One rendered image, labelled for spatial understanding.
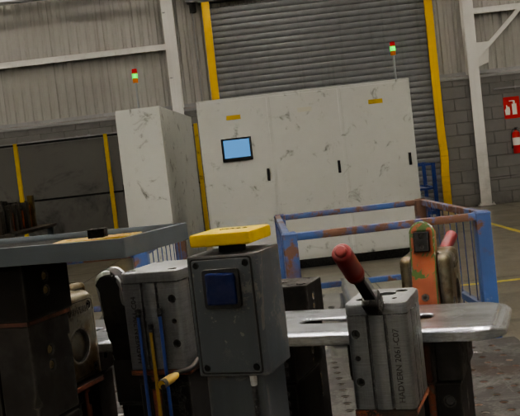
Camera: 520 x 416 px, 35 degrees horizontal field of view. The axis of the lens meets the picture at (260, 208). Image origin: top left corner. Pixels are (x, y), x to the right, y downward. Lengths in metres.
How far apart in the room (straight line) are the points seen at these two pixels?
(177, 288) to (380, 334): 0.24
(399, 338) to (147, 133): 8.43
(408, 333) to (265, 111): 8.35
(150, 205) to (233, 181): 0.97
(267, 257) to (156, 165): 8.46
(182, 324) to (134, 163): 8.33
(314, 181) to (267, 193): 0.54
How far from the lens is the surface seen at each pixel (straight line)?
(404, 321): 0.87
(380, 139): 9.27
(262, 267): 0.74
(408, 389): 0.89
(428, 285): 1.19
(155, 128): 9.21
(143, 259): 3.19
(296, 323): 1.10
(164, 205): 9.20
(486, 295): 3.24
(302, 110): 9.19
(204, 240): 0.75
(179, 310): 0.94
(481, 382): 1.86
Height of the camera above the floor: 1.22
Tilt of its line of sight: 3 degrees down
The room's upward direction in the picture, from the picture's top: 6 degrees counter-clockwise
